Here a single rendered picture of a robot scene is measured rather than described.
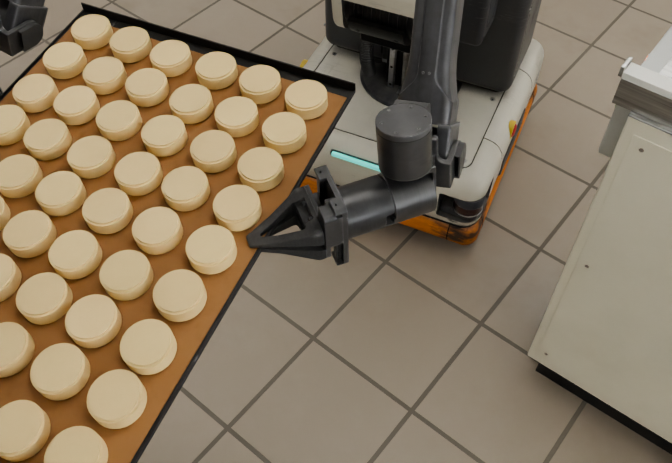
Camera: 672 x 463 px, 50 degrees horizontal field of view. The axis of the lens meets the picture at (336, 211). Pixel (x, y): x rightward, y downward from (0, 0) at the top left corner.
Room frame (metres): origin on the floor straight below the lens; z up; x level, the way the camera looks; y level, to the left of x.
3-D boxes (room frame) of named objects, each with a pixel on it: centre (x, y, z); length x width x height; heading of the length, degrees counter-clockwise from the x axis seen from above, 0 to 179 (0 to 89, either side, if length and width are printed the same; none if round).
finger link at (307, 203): (0.47, 0.05, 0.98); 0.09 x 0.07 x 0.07; 111
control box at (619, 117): (0.94, -0.53, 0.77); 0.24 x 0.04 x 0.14; 142
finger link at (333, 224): (0.47, 0.05, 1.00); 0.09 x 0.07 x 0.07; 111
